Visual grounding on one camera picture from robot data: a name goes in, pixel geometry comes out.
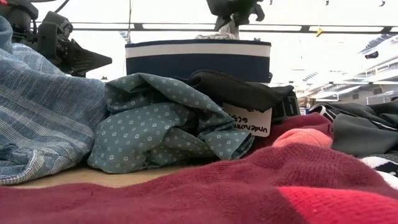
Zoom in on blue plaid shirt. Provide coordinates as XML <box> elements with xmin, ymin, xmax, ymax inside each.
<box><xmin>0</xmin><ymin>15</ymin><xmax>108</xmax><ymax>186</ymax></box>

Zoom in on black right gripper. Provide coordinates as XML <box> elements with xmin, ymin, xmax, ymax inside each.
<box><xmin>206</xmin><ymin>0</ymin><xmax>266</xmax><ymax>30</ymax></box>

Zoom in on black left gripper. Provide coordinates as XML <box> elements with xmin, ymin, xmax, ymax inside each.
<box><xmin>37</xmin><ymin>11</ymin><xmax>113</xmax><ymax>78</ymax></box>

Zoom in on black white striped cloth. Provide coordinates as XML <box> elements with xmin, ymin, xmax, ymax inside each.
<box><xmin>359</xmin><ymin>155</ymin><xmax>398</xmax><ymax>190</ymax></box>

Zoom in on white paper tag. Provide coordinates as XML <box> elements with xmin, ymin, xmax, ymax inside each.
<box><xmin>222</xmin><ymin>102</ymin><xmax>273</xmax><ymax>138</ymax></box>

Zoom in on navy white striped fabric basket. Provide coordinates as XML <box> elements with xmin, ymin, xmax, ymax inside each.
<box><xmin>124</xmin><ymin>39</ymin><xmax>272</xmax><ymax>85</ymax></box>

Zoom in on white patterned cloth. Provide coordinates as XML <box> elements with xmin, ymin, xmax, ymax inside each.
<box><xmin>195</xmin><ymin>21</ymin><xmax>240</xmax><ymax>40</ymax></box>

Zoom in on teal dotted shirt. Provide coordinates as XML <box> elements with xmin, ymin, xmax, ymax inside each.
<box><xmin>86</xmin><ymin>73</ymin><xmax>255</xmax><ymax>174</ymax></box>

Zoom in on grey garment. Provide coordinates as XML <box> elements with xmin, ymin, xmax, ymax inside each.
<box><xmin>309</xmin><ymin>99</ymin><xmax>398</xmax><ymax>158</ymax></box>

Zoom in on black Puma underwear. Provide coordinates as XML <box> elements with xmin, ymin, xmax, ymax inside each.
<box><xmin>177</xmin><ymin>68</ymin><xmax>301</xmax><ymax>125</ymax></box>

